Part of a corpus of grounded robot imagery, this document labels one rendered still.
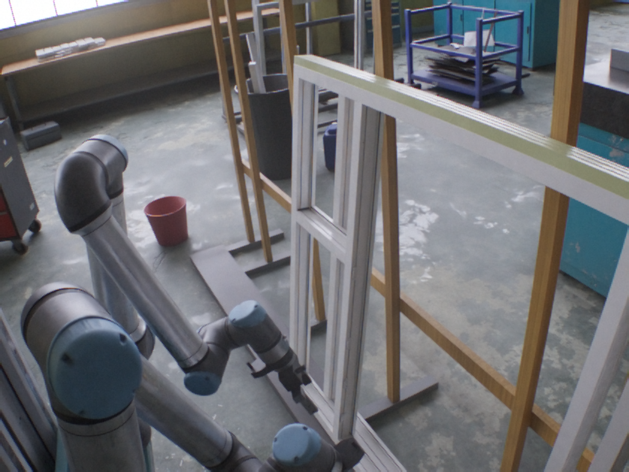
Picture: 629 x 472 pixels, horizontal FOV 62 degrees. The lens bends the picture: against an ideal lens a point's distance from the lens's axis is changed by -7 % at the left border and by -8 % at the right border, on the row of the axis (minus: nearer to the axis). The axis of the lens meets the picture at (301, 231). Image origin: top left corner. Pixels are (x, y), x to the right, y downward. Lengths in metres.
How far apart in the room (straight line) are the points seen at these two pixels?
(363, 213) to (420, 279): 1.63
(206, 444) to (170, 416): 0.13
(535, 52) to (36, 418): 7.22
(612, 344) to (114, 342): 0.95
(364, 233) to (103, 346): 1.26
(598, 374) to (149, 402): 0.90
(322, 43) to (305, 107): 7.02
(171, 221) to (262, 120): 1.17
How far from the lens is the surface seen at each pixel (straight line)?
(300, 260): 2.28
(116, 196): 1.38
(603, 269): 3.23
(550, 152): 1.15
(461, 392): 2.70
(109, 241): 1.26
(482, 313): 3.14
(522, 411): 1.79
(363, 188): 1.75
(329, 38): 9.10
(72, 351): 0.69
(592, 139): 3.04
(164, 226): 3.95
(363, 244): 1.85
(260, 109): 4.49
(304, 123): 2.06
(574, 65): 1.25
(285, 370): 1.55
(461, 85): 6.48
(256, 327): 1.46
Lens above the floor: 1.96
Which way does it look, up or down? 30 degrees down
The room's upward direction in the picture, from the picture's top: 7 degrees counter-clockwise
